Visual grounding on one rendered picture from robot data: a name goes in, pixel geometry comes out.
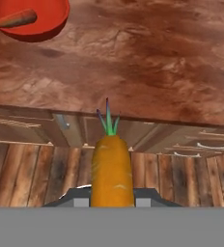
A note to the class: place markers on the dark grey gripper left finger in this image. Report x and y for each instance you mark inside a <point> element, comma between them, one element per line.
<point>75,196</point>

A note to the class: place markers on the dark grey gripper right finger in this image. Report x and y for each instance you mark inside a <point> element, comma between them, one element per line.
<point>147,195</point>

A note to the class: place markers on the orange carrot with green top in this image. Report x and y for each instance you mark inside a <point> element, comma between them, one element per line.
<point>112,173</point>

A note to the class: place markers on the wooden cabinet door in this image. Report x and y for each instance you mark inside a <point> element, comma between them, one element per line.
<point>93,130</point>
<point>20,127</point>

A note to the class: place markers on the red bowl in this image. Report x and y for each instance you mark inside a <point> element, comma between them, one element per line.
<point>46,19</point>

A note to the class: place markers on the wooden drawer front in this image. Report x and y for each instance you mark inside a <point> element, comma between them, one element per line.
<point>194,143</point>
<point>181,154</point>

